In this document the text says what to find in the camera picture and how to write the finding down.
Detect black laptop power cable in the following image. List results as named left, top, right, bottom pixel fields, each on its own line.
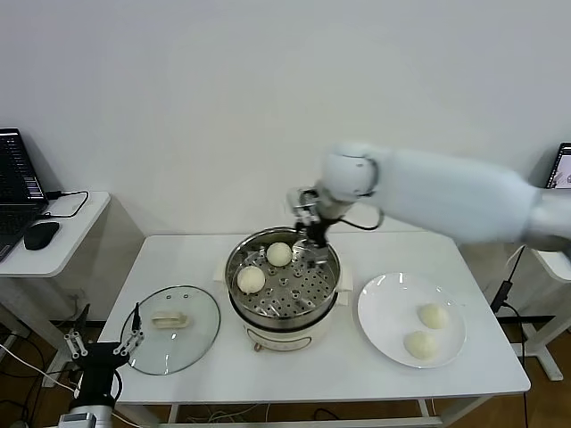
left=37, top=190, right=90, bottom=220

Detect white steamed baozi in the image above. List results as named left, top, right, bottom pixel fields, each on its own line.
left=403, top=330, right=438, bottom=360
left=266, top=242, right=294, bottom=268
left=418, top=303, right=450, bottom=331
left=236, top=266, right=267, bottom=295

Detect white floor cable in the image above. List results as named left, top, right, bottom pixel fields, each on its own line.
left=0, top=342, right=84, bottom=396

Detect white table frame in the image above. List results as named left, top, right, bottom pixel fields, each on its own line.
left=167, top=391, right=494, bottom=428

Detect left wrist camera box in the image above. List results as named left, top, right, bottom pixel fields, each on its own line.
left=60, top=412, right=97, bottom=428

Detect grey laptop with picture screen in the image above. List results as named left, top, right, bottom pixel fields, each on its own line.
left=544, top=142, right=571, bottom=191

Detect white wires under table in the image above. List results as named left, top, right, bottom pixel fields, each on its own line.
left=186, top=403, right=273, bottom=424

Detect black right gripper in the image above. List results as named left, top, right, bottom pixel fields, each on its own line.
left=293, top=213, right=334, bottom=271

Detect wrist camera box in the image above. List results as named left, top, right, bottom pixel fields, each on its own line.
left=60, top=412, right=97, bottom=428
left=286, top=187, right=320, bottom=220

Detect stainless steel steamer pot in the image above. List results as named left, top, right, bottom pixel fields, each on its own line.
left=224, top=226, right=343, bottom=318

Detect round white plate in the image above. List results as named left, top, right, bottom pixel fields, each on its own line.
left=356, top=272, right=468, bottom=369

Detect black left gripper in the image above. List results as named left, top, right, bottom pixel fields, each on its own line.
left=63, top=302, right=145, bottom=405

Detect black adapter with cable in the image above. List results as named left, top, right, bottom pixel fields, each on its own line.
left=489, top=279, right=526, bottom=358

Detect round glass pot lid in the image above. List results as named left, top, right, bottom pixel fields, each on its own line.
left=120, top=285, right=222, bottom=375

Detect black computer mouse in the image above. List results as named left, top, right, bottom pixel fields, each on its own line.
left=23, top=221, right=61, bottom=251

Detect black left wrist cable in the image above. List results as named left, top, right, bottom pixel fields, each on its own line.
left=111, top=369, right=125, bottom=405

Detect cream electric cooker base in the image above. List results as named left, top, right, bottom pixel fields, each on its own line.
left=212, top=260, right=356, bottom=353

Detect black laptop with code screen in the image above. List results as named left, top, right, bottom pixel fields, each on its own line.
left=0, top=128, right=50, bottom=263

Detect black cable under table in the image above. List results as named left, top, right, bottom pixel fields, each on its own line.
left=311, top=407, right=343, bottom=423

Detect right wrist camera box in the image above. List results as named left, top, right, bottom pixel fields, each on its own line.
left=286, top=187, right=320, bottom=220

